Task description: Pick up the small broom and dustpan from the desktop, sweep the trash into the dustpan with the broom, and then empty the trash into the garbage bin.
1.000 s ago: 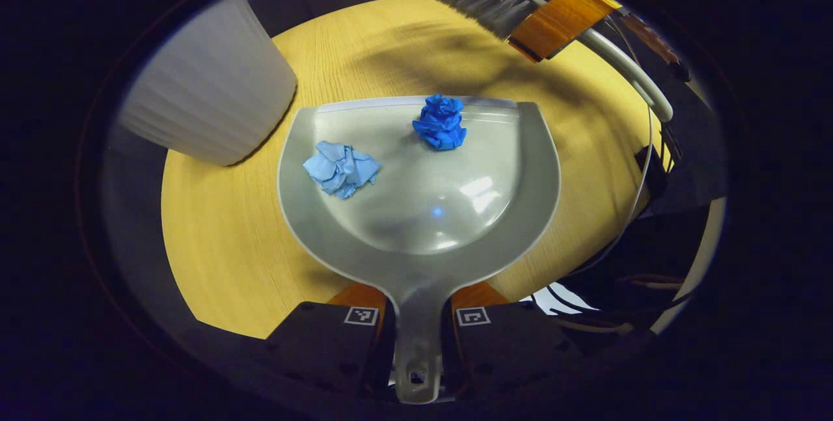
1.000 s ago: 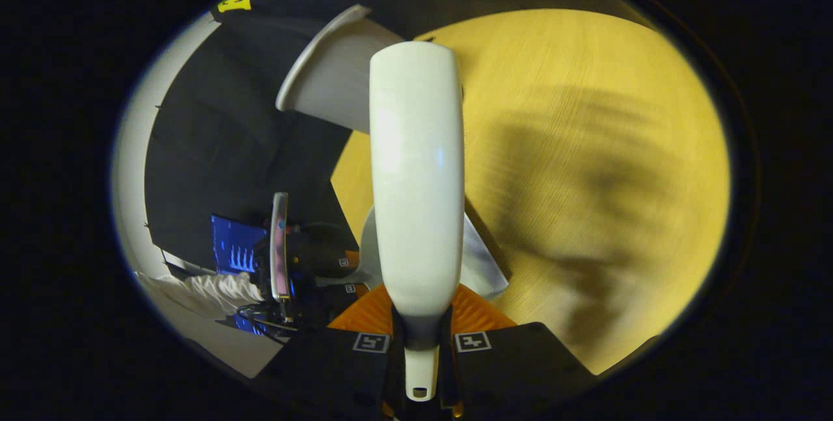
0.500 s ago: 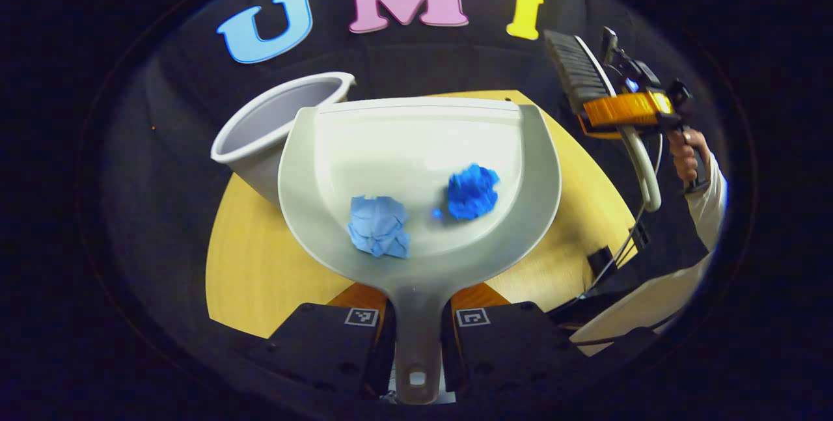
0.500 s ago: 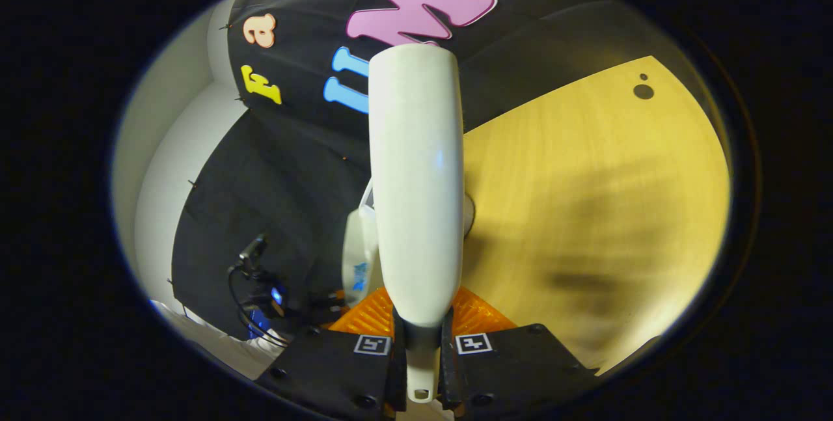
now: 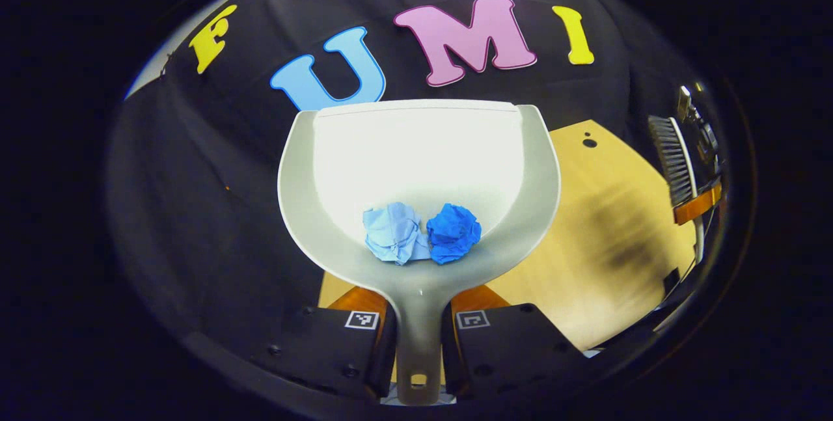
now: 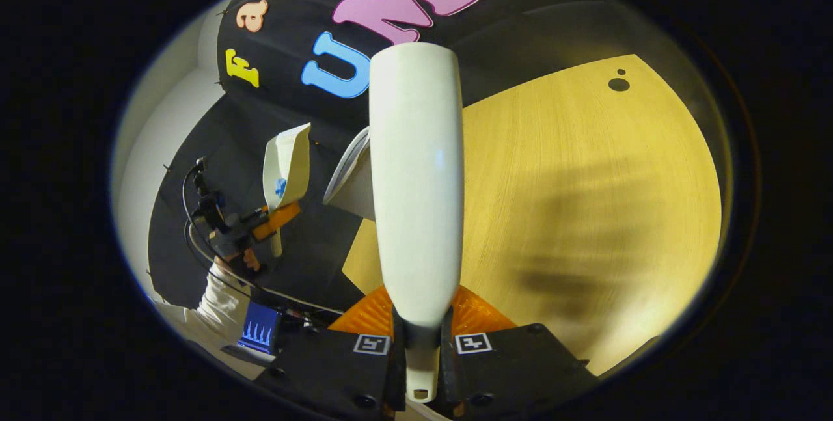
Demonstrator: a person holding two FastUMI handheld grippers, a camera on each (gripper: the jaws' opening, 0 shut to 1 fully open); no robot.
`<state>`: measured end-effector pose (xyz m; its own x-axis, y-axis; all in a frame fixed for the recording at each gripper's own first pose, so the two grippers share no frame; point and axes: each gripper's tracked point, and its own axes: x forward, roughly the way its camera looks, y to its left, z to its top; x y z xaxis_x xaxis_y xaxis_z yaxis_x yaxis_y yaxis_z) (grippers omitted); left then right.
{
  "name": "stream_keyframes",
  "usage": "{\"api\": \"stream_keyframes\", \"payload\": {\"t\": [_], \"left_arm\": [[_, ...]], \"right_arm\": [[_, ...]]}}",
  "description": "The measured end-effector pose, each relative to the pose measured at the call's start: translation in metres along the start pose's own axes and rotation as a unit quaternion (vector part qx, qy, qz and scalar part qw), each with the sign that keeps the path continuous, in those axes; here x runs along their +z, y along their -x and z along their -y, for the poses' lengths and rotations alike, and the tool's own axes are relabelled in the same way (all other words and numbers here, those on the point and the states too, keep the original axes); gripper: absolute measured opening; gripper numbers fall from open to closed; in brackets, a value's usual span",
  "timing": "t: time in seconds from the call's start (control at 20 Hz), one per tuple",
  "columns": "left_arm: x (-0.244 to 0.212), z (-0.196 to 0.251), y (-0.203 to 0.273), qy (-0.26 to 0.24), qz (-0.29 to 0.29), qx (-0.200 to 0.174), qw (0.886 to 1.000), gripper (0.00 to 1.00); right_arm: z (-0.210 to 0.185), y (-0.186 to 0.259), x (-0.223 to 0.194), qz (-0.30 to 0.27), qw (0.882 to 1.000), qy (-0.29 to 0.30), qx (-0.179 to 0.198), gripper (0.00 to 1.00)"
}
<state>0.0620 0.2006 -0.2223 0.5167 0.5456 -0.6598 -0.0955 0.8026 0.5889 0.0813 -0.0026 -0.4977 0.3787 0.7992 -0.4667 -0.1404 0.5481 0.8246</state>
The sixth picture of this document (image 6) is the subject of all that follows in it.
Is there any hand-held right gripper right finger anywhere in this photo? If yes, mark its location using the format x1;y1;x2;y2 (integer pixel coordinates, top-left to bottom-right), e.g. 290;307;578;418
440;284;601;419

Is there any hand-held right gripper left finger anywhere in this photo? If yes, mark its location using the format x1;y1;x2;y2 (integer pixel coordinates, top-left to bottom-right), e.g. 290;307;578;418
254;284;407;419

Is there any white dustpan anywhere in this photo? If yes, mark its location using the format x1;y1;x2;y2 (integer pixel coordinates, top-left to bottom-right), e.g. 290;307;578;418
262;123;312;259

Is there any white garbage bin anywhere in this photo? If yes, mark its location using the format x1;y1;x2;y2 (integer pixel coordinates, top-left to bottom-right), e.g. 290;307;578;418
323;127;378;221

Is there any small white broom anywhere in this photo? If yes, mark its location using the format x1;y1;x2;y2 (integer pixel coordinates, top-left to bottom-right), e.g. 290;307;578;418
369;42;464;403

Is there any wooden desktop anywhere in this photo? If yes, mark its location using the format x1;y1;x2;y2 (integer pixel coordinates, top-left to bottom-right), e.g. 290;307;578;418
342;53;723;376

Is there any small blue screen device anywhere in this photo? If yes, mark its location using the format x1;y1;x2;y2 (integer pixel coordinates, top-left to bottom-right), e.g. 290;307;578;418
236;301;282;355

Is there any black backdrop cloth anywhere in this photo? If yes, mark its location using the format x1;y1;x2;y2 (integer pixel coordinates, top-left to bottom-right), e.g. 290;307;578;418
148;0;651;318

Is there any black cable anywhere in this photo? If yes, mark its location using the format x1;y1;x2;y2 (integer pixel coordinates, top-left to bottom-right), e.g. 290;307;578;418
181;164;344;316

